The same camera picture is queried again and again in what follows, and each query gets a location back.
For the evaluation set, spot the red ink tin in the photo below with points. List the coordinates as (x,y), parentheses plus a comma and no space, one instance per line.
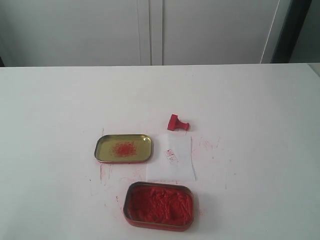
(159,206)

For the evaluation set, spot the white paper sheet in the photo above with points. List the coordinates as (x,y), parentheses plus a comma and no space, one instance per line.
(171,159)

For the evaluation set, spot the white cabinet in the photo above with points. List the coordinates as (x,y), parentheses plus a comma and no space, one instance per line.
(37,33)

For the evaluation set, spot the red stamp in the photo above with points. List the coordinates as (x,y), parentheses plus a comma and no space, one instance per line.
(174,123)

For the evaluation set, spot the gold tin lid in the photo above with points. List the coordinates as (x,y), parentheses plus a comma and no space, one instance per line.
(123,148)

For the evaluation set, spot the dark door frame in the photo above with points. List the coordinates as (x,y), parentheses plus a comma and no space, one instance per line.
(291,29)

